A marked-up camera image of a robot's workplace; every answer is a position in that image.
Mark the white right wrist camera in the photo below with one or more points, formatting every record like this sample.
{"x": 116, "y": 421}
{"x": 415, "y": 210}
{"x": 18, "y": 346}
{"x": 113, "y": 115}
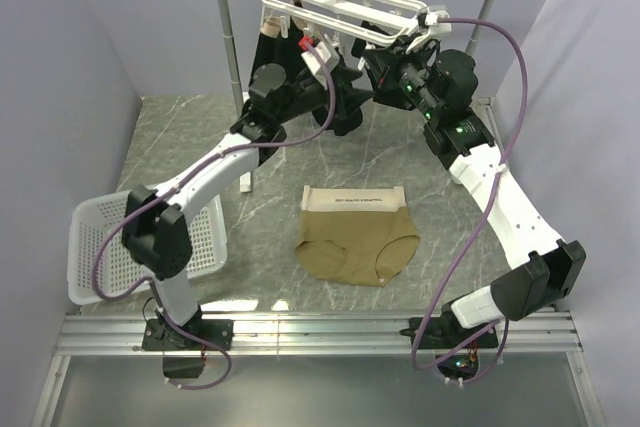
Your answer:
{"x": 433, "y": 24}

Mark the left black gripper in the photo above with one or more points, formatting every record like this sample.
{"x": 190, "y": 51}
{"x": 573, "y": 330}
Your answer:
{"x": 348, "y": 99}

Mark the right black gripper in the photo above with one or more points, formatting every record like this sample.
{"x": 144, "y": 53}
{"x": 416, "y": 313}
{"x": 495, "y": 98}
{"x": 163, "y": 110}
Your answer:
{"x": 385, "y": 71}

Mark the tan underwear with cream waistband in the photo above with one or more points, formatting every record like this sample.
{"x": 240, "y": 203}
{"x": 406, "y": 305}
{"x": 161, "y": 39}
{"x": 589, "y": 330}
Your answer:
{"x": 359, "y": 237}

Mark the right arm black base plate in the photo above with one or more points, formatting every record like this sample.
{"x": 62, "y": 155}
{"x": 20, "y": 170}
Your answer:
{"x": 443, "y": 334}

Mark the black hanging garment right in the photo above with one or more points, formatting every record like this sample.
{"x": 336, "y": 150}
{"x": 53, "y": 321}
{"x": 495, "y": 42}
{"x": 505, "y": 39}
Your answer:
{"x": 370, "y": 36}

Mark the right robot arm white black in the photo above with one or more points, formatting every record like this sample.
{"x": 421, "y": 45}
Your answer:
{"x": 543, "y": 266}

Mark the white plastic laundry basket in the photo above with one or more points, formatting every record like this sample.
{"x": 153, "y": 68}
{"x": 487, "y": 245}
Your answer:
{"x": 93, "y": 219}

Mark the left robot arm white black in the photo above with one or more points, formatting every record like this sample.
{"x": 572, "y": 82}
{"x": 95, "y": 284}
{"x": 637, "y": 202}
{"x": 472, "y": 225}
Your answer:
{"x": 155, "y": 231}

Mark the black hanging garments left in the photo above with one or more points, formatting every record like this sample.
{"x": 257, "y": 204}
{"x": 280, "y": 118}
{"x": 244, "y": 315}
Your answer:
{"x": 274, "y": 47}

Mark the aluminium mounting rail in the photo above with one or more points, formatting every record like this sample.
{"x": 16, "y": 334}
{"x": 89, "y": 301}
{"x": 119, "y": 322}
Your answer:
{"x": 309, "y": 334}

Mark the white clip hanger frame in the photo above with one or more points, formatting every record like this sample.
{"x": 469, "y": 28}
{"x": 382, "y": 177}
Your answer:
{"x": 335, "y": 15}

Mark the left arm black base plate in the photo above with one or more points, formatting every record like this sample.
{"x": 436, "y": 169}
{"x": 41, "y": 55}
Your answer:
{"x": 160, "y": 336}

